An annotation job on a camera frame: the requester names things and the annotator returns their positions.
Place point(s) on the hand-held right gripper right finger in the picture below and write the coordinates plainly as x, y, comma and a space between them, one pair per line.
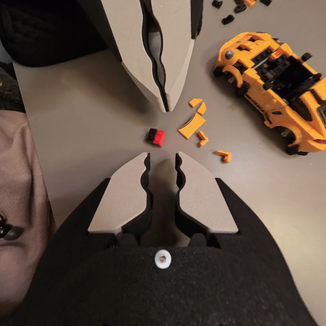
206, 203

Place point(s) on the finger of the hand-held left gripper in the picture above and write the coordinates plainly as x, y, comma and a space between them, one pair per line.
178, 38
127, 33

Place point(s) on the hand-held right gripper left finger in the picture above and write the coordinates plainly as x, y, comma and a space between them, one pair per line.
119, 201

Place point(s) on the orange lego plate piece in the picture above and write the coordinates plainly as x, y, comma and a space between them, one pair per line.
225, 155

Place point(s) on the pile of small lego parts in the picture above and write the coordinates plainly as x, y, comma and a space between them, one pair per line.
228, 19

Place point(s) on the red lego brick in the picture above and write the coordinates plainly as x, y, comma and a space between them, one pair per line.
160, 138

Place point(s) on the orange lego tile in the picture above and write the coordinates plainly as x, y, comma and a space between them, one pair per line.
192, 127

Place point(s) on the orange lego car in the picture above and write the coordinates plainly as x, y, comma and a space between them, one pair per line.
254, 81

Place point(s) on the black round mesh pad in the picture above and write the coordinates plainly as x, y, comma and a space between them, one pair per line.
38, 30

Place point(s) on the black fleece jacket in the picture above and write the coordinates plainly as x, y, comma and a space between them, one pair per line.
10, 91

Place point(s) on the orange lego bracket piece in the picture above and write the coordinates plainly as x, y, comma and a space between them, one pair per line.
203, 139

